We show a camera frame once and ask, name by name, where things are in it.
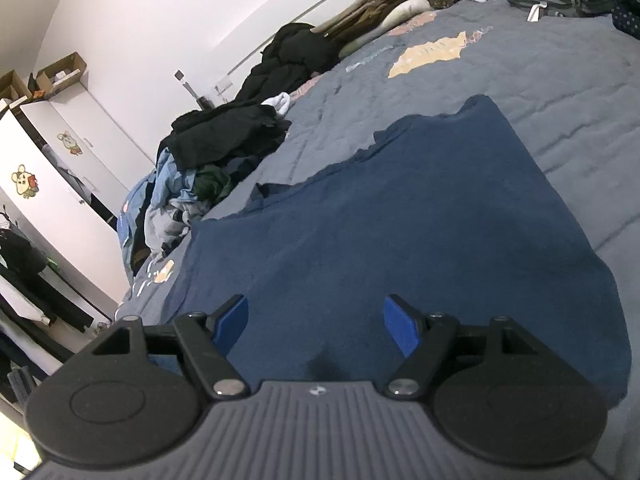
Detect navy dotted cloth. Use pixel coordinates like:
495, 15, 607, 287
597, 0, 640, 41

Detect black hanging clothes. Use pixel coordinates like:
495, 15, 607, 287
0, 227, 96, 333

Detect white socks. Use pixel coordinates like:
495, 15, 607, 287
261, 91, 292, 116

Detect light blue shirt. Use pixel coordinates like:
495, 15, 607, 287
150, 152, 201, 221

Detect black garment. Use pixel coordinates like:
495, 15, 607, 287
157, 101, 292, 171

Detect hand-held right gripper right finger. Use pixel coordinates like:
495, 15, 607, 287
382, 294, 548, 401

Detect black puffer jacket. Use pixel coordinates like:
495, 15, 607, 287
232, 22, 346, 106

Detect white wardrobe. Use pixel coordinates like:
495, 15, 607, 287
0, 102, 131, 321
22, 85, 156, 226

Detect dark green garment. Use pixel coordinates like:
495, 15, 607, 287
192, 165, 236, 206

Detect grey garment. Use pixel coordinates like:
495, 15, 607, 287
144, 200, 193, 261

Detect white headboard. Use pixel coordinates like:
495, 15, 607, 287
215, 0, 481, 93

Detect clear tube with black cap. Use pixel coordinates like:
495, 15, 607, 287
174, 70, 198, 98

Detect navy blue printed t-shirt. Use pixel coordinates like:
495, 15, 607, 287
160, 94, 632, 411

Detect mouse sticker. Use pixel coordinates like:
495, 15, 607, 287
11, 164, 38, 198
56, 131, 83, 157

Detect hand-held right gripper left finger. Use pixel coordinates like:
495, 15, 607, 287
92, 294, 251, 401

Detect brown jacket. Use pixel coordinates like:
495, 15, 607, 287
315, 0, 426, 56

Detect blue denim garment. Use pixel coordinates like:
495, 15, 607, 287
117, 180, 156, 281

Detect grey printed quilt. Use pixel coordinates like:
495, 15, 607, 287
115, 0, 640, 480

